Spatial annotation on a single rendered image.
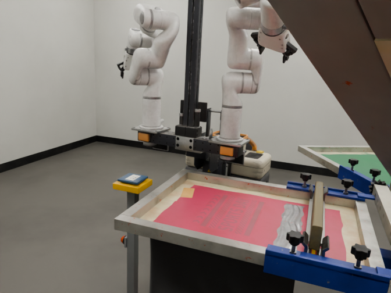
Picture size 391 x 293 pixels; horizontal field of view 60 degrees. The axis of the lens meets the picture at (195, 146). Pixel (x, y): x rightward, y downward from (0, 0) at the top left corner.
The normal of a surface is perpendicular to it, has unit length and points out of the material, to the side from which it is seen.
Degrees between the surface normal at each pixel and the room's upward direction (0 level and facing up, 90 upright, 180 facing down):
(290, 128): 90
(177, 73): 90
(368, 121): 148
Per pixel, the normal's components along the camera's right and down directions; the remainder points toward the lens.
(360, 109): -0.45, 0.88
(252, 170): -0.44, 0.20
